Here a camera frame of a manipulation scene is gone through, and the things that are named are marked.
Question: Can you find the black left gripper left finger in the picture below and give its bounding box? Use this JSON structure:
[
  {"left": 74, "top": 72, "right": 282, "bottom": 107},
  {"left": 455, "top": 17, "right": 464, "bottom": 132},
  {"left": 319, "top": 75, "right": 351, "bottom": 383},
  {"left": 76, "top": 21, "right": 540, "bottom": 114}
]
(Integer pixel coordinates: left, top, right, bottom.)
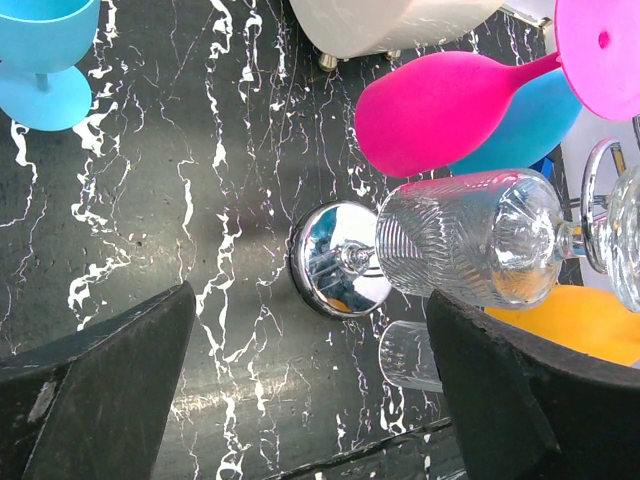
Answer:
[{"left": 1, "top": 282, "right": 195, "bottom": 479}]

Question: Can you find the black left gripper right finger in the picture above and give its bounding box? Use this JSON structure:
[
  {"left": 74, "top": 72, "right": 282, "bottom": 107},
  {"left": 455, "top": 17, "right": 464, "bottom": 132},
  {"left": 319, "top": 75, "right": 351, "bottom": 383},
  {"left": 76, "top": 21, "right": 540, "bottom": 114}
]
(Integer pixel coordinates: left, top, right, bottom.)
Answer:
[{"left": 426, "top": 291, "right": 639, "bottom": 479}]

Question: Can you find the yellow wine glass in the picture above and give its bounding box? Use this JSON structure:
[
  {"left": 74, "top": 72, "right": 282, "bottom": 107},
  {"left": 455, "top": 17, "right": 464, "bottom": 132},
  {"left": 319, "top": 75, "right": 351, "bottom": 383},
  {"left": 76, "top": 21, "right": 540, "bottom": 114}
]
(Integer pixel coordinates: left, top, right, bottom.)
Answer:
[{"left": 485, "top": 285, "right": 639, "bottom": 368}]

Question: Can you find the blue wine glass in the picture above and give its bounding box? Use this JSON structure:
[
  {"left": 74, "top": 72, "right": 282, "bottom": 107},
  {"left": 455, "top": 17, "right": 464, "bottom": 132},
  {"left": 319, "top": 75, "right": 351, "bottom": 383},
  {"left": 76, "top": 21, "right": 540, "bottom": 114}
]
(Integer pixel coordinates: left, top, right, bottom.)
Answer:
[
  {"left": 449, "top": 69, "right": 582, "bottom": 175},
  {"left": 1, "top": 0, "right": 100, "bottom": 132}
]

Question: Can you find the clear fluted champagne glass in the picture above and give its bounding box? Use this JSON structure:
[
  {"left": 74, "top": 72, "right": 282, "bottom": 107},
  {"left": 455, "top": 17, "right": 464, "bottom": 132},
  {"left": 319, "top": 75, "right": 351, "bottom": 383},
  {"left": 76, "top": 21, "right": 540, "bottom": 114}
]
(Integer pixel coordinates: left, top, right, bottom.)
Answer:
[{"left": 378, "top": 320, "right": 443, "bottom": 393}]

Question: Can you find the clear ribbed tumbler glass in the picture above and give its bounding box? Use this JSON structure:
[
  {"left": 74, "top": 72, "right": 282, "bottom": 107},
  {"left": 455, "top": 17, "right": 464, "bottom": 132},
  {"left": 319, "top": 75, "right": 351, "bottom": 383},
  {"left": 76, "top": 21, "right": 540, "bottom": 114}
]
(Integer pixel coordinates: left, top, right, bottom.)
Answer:
[{"left": 374, "top": 164, "right": 640, "bottom": 314}]

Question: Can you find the chrome wine glass rack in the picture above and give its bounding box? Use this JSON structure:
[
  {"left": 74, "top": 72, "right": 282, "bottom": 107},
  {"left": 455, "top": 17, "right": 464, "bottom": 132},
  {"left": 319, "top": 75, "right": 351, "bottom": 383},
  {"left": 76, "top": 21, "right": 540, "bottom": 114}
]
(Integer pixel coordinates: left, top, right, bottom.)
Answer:
[{"left": 289, "top": 138, "right": 639, "bottom": 318}]

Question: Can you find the blue wine glass on rack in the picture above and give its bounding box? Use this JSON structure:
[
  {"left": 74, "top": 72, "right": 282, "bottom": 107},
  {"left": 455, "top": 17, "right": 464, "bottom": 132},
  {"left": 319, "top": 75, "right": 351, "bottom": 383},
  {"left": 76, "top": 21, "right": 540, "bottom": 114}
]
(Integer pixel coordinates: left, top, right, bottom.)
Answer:
[{"left": 449, "top": 69, "right": 582, "bottom": 175}]

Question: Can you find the pink wine glass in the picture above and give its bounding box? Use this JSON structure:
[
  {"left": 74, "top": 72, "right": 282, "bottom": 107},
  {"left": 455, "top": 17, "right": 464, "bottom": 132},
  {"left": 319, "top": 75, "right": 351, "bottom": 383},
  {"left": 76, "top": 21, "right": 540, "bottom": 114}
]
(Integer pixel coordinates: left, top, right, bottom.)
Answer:
[{"left": 355, "top": 1, "right": 639, "bottom": 177}]

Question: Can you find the small blue object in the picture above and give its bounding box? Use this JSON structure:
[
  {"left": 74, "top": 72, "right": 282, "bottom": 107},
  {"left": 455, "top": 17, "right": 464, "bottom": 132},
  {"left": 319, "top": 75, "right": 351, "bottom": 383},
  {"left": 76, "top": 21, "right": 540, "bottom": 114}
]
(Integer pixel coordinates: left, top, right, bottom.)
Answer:
[{"left": 530, "top": 156, "right": 554, "bottom": 180}]

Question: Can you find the white round box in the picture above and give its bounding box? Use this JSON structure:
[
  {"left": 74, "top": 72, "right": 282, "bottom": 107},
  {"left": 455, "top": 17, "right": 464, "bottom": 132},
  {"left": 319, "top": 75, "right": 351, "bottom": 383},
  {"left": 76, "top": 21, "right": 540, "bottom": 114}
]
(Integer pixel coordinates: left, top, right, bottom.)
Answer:
[{"left": 290, "top": 0, "right": 503, "bottom": 72}]

